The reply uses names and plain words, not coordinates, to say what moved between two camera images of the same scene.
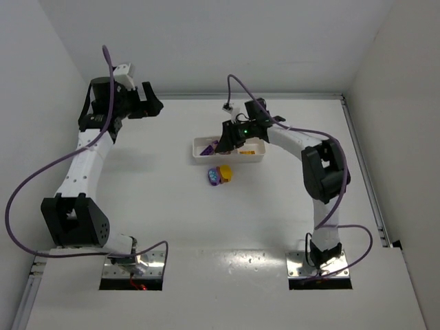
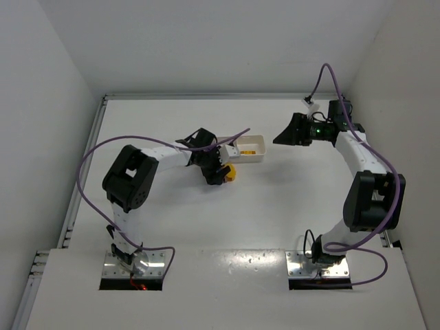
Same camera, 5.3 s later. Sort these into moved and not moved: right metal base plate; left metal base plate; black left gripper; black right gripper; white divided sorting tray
Moved: black left gripper; black right gripper
Not moved: left metal base plate; right metal base plate; white divided sorting tray
